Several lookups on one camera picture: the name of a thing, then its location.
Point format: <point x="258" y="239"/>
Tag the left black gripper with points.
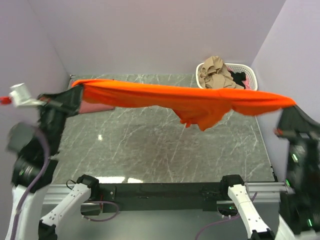
<point x="55" y="103"/>

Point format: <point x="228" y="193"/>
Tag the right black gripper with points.
<point x="295" y="133"/>

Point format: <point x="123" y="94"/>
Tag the orange t-shirt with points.
<point x="193" y="106"/>

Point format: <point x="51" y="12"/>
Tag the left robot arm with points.
<point x="35" y="146"/>

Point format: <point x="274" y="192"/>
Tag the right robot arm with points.
<point x="298" y="197"/>

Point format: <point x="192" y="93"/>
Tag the folded pink t-shirt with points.
<point x="86" y="107"/>

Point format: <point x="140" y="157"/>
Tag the pink garment in basket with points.
<point x="246" y="84"/>

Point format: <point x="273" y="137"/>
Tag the white plastic laundry basket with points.
<point x="237" y="69"/>

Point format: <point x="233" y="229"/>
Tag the black garment in basket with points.
<point x="238" y="78"/>

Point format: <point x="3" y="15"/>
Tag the beige crumpled t-shirt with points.
<point x="214" y="74"/>

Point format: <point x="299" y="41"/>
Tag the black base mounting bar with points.
<point x="165" y="196"/>

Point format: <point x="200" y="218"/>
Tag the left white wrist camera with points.
<point x="20" y="97"/>

